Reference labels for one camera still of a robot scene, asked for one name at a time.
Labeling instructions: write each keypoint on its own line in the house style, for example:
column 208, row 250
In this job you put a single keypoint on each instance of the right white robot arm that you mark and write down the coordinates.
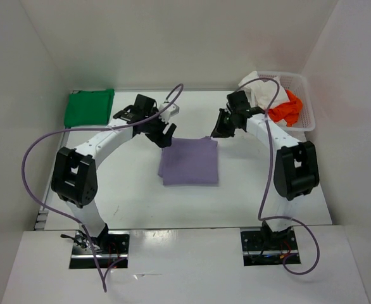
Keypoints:
column 294, row 168

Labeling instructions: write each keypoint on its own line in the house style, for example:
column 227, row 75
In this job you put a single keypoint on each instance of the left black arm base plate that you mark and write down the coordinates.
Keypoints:
column 117, row 249

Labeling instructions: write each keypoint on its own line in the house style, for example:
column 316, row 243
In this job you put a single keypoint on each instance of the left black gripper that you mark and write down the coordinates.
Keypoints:
column 164, row 140

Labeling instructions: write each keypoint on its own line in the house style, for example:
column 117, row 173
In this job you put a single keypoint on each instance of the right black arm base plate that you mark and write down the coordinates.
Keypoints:
column 261, row 250

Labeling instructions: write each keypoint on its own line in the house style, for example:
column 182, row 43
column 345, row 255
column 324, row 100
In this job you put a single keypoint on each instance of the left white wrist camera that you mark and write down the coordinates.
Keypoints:
column 167, row 111

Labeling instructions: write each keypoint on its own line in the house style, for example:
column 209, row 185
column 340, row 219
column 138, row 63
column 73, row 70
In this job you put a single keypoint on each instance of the white t-shirt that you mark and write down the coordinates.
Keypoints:
column 261, row 92

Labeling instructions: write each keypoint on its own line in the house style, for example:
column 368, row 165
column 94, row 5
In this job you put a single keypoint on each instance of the white plastic basket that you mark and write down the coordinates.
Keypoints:
column 297, row 84

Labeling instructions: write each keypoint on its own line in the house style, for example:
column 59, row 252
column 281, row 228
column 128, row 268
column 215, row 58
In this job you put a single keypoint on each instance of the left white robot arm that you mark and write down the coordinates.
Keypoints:
column 74, row 177

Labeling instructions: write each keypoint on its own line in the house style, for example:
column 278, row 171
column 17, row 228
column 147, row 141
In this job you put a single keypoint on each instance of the orange t-shirt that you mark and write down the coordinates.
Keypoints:
column 288, row 112

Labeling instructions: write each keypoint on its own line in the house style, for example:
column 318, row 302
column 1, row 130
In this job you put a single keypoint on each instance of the green t-shirt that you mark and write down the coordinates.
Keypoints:
column 86, row 108

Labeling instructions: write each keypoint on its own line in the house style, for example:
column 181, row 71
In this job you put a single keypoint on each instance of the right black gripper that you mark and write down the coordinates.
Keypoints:
column 219, row 131

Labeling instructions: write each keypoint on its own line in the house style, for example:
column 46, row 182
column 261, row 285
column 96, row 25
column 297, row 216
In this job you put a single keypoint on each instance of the purple t-shirt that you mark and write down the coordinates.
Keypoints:
column 190, row 162

